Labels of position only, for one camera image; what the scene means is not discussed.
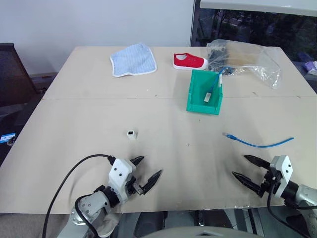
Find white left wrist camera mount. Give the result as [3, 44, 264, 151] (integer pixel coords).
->
[108, 158, 137, 203]

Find clear plastic bag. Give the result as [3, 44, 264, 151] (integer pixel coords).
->
[206, 39, 283, 91]

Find blue white label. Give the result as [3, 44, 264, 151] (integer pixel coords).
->
[0, 133, 17, 147]

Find dark glass window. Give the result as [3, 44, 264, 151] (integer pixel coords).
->
[190, 0, 317, 64]

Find green plastic bin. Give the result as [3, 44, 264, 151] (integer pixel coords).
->
[186, 69, 223, 117]

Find purple crumpled item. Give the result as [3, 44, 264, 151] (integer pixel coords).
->
[303, 60, 317, 75]

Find light blue striped cloth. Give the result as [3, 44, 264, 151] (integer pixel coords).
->
[109, 43, 159, 78]

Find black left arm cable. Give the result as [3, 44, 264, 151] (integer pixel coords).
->
[41, 154, 115, 238]

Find white overhead panel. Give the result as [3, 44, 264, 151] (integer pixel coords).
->
[199, 0, 317, 14]

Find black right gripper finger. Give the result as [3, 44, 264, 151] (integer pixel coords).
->
[231, 171, 264, 198]
[243, 155, 272, 171]

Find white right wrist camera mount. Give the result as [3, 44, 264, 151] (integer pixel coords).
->
[269, 155, 294, 199]

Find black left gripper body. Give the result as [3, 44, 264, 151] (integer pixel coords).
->
[125, 164, 146, 196]

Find red white sneaker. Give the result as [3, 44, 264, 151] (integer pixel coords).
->
[172, 53, 209, 71]

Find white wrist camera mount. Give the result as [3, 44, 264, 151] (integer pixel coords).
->
[269, 155, 294, 199]
[108, 158, 137, 203]

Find blue cable with white adapter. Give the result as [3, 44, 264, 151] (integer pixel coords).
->
[203, 66, 234, 104]

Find black parts inside bag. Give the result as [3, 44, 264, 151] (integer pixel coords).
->
[207, 46, 228, 70]

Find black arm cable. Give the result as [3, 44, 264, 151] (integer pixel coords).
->
[41, 154, 115, 238]
[266, 189, 312, 238]

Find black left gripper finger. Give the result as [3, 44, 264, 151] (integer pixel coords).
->
[141, 169, 163, 195]
[129, 155, 145, 167]

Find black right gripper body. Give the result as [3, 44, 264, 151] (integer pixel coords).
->
[258, 168, 282, 198]

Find tan box inside bag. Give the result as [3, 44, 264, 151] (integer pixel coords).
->
[225, 42, 260, 67]

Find black office chair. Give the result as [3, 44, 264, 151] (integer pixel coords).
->
[0, 42, 48, 119]

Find loose blue Ethernet cable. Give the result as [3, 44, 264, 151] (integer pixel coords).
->
[222, 132, 295, 149]

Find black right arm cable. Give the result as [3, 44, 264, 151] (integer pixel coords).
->
[266, 189, 312, 238]

